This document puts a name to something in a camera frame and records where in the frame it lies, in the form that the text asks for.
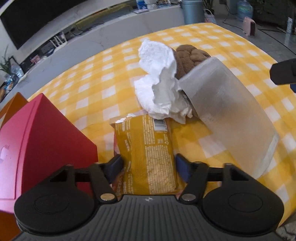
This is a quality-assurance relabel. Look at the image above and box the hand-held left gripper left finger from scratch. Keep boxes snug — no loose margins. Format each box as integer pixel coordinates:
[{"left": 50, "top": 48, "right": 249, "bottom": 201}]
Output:
[{"left": 49, "top": 154, "right": 123, "bottom": 203}]

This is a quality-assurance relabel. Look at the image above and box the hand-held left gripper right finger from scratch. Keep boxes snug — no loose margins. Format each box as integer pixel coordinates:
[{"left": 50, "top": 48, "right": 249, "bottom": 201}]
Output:
[{"left": 175, "top": 153, "right": 252, "bottom": 204}]

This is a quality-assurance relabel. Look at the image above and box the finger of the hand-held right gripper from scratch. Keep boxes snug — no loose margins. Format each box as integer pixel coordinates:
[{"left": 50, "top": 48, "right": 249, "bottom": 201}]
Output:
[{"left": 269, "top": 59, "right": 296, "bottom": 86}]

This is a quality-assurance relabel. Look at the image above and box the yellow snack packet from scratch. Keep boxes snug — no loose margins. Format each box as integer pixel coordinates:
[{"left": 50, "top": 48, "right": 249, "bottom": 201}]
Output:
[{"left": 110, "top": 113, "right": 185, "bottom": 201}]

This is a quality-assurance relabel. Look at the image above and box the orange box with white inside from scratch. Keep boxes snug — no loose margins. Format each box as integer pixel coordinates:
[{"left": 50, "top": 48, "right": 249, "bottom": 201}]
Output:
[{"left": 0, "top": 92, "right": 28, "bottom": 241}]

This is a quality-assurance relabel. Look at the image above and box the pink space heater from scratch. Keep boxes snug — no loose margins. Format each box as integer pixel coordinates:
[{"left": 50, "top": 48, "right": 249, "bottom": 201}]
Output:
[{"left": 242, "top": 16, "right": 257, "bottom": 37}]

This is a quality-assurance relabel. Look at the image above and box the frosted plastic bag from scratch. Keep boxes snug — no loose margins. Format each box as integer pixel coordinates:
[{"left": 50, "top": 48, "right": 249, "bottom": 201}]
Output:
[{"left": 179, "top": 57, "right": 280, "bottom": 179}]

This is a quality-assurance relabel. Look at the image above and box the blue water jug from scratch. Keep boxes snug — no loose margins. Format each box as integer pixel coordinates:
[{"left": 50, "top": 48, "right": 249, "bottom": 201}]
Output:
[{"left": 237, "top": 0, "right": 254, "bottom": 21}]

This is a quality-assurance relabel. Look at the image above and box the yellow checked tablecloth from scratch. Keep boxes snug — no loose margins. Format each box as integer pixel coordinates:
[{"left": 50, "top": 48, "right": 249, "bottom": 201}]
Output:
[{"left": 27, "top": 22, "right": 296, "bottom": 222}]

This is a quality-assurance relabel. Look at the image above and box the red box lid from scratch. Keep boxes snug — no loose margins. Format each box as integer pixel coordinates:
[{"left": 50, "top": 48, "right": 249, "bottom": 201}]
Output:
[{"left": 0, "top": 93, "right": 99, "bottom": 214}]

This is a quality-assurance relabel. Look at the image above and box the small patterned gift bag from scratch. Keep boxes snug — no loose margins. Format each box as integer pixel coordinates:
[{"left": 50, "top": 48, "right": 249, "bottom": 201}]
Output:
[{"left": 203, "top": 9, "right": 217, "bottom": 24}]

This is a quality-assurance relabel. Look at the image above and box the brown plush toy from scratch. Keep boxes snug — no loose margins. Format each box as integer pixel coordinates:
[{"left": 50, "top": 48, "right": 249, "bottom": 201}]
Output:
[{"left": 172, "top": 44, "right": 211, "bottom": 80}]

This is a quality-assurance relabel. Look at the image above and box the white crumpled tissue paper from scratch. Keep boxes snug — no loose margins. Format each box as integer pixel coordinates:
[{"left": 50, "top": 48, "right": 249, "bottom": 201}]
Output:
[{"left": 134, "top": 38, "right": 194, "bottom": 125}]

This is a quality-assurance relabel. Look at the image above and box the grey round bin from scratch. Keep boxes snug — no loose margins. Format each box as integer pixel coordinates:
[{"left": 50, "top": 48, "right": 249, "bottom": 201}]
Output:
[{"left": 181, "top": 0, "right": 204, "bottom": 25}]

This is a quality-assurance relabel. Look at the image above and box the grey rug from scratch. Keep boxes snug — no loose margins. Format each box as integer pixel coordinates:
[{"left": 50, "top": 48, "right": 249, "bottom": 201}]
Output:
[{"left": 276, "top": 217, "right": 296, "bottom": 241}]

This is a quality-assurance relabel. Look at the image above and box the white marble TV cabinet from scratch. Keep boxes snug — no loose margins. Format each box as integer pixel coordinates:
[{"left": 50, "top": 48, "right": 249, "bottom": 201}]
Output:
[{"left": 0, "top": 4, "right": 185, "bottom": 103}]

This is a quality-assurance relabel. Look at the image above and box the white router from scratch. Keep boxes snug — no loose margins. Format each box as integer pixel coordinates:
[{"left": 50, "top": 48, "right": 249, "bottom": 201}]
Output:
[{"left": 49, "top": 32, "right": 69, "bottom": 50}]

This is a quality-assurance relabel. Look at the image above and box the green houseplant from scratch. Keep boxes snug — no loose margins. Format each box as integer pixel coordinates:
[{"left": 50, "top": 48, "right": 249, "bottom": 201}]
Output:
[{"left": 0, "top": 45, "right": 17, "bottom": 77}]

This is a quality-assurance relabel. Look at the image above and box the black television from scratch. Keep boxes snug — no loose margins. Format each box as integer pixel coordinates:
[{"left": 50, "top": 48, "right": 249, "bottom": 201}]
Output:
[{"left": 0, "top": 0, "right": 130, "bottom": 50}]

